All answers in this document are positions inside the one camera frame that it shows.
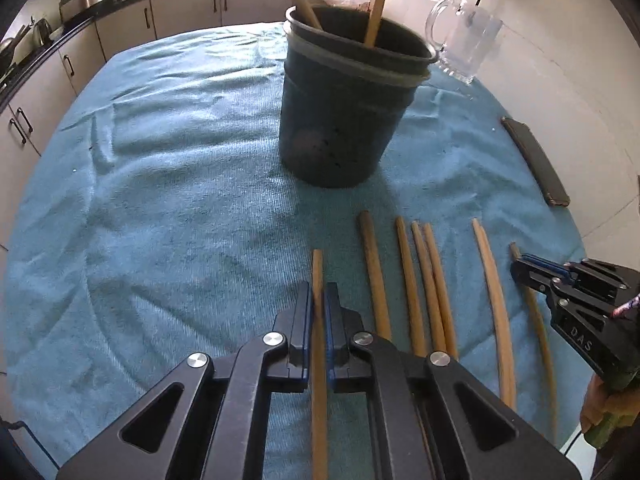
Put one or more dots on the person's right hand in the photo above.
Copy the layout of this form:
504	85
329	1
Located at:
595	402

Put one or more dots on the black wok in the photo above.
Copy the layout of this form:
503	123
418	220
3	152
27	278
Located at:
11	55

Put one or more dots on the black kitchen countertop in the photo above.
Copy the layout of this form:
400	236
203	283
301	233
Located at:
75	23

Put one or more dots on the dark round utensil holder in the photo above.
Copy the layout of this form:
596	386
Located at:
340	125

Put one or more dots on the dark smartphone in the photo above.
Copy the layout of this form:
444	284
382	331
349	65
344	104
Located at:
535	160

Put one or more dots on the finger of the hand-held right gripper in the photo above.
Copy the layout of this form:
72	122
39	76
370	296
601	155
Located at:
527	272
595	275

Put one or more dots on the blue tablecloth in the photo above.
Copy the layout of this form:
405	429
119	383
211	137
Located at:
175	185

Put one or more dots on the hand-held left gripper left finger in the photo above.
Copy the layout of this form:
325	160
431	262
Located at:
306	322

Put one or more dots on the metal kettle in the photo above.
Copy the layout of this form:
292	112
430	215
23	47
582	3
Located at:
42	31

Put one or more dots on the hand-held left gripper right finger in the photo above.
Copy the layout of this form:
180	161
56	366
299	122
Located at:
330	322

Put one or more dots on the clear glass mug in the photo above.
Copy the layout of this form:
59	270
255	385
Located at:
472	45

